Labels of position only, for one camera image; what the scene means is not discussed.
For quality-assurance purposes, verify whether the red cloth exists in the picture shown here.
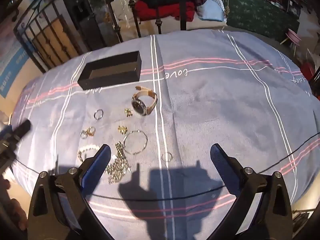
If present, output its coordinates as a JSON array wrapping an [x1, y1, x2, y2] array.
[[135, 0, 196, 22]]

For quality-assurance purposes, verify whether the green patterned cloth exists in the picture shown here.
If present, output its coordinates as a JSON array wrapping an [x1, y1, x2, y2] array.
[[215, 0, 300, 40]]

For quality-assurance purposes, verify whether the white pearl bracelet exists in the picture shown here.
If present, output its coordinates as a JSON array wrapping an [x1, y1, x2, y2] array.
[[78, 144, 101, 162]]

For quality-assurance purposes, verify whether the blue wall poster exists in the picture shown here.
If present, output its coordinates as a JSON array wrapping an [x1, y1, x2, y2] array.
[[0, 39, 32, 98]]

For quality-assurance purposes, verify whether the pink stool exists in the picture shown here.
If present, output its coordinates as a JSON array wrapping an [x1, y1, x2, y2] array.
[[280, 28, 302, 55]]

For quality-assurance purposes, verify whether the wooden board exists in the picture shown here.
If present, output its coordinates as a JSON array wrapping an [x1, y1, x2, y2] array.
[[27, 15, 80, 68]]

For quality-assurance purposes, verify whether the black bangle bracelet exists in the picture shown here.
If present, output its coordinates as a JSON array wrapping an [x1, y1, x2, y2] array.
[[131, 86, 158, 116]]

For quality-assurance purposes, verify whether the black iron bed frame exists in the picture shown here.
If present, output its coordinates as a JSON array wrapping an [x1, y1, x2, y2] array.
[[13, 0, 193, 73]]

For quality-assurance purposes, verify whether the hanging rope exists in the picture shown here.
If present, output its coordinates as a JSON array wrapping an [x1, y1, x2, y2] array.
[[224, 0, 231, 23]]

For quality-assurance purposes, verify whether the light blue cushion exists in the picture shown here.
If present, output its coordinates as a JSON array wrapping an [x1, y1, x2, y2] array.
[[197, 4, 227, 22]]

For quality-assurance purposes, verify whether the gold chain necklace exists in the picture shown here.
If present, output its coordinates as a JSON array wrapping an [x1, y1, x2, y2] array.
[[105, 141, 132, 184]]

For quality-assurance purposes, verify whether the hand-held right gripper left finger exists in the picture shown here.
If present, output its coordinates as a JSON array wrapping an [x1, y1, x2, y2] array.
[[27, 144, 118, 240]]

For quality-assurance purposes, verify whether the black cable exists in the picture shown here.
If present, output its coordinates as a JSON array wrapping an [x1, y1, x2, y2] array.
[[10, 133, 320, 202]]

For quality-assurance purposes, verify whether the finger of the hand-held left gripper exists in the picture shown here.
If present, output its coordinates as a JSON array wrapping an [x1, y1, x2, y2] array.
[[12, 119, 32, 140]]

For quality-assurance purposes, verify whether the silver bangle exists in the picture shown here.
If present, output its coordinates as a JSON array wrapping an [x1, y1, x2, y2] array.
[[123, 130, 148, 155]]

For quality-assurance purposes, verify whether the black rectangular box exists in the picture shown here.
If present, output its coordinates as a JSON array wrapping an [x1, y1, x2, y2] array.
[[77, 51, 142, 91]]

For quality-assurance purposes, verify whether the gold rings cluster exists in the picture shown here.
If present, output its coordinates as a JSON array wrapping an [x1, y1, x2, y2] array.
[[80, 126, 96, 139]]

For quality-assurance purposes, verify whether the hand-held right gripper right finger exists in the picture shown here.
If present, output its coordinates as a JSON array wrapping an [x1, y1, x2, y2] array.
[[207, 144, 293, 240]]

